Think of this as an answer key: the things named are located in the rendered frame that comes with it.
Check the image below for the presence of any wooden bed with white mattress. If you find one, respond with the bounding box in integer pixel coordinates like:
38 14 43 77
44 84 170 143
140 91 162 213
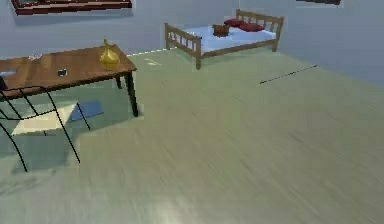
163 8 285 71

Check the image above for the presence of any brown box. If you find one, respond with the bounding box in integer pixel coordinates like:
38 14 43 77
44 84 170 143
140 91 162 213
212 23 231 38

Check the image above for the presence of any yellow vase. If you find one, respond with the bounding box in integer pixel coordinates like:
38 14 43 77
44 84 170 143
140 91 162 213
99 38 121 71

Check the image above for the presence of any red pillow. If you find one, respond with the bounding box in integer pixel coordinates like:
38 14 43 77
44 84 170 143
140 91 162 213
223 18 247 28
238 22 266 33

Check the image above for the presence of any thin black rod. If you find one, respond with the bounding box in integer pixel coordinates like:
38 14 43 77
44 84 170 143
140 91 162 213
259 64 319 85

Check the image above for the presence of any brown wooden table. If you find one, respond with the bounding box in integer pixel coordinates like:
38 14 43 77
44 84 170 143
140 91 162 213
0 44 139 118

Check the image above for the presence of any dark red framed picture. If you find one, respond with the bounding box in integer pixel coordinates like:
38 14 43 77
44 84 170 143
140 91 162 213
10 0 133 16

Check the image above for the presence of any black wire chair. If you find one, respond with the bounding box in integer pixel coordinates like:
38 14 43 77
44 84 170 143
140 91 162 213
0 85 92 173

